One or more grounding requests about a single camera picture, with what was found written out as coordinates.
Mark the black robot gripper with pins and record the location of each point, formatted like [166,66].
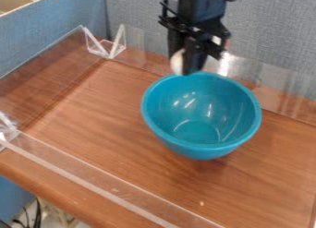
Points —
[196,30]

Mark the white brown toy mushroom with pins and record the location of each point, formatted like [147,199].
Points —
[177,63]

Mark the blue plastic bowl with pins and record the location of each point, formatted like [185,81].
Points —
[204,114]

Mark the clear acrylic back barrier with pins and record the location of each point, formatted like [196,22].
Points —
[232,66]

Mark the clear acrylic barrier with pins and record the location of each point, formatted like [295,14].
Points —
[117,190]
[232,66]

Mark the blue partition with wooden shelf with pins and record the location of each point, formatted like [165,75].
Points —
[31,28]

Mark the clear acrylic front barrier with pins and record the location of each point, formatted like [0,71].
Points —
[117,190]

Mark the clear acrylic corner bracket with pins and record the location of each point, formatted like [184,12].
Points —
[103,48]

